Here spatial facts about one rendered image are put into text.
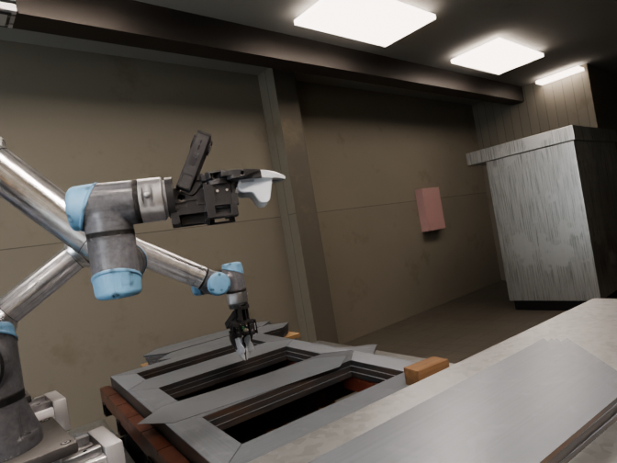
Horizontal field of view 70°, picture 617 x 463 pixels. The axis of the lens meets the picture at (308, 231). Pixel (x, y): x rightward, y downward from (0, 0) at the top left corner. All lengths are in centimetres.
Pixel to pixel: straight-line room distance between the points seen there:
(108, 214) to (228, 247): 378
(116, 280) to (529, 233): 548
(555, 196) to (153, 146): 436
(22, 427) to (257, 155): 419
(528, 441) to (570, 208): 524
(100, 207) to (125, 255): 9
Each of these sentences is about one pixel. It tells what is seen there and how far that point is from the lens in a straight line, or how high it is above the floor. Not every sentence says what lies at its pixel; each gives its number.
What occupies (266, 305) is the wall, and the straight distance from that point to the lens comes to 476.
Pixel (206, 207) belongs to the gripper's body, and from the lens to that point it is 78.
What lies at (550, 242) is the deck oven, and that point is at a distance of 587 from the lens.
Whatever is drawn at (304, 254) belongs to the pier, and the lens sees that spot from 473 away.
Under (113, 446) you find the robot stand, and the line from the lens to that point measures 103.
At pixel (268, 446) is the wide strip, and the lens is 114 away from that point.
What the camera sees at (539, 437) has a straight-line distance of 58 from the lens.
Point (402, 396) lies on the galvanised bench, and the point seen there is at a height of 105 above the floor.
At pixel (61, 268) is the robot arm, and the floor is 135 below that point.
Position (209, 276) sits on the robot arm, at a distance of 148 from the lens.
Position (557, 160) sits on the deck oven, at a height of 172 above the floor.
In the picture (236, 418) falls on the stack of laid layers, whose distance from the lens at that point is 144.
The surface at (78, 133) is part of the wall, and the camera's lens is 422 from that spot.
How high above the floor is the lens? 133
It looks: 1 degrees up
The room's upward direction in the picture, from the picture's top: 9 degrees counter-clockwise
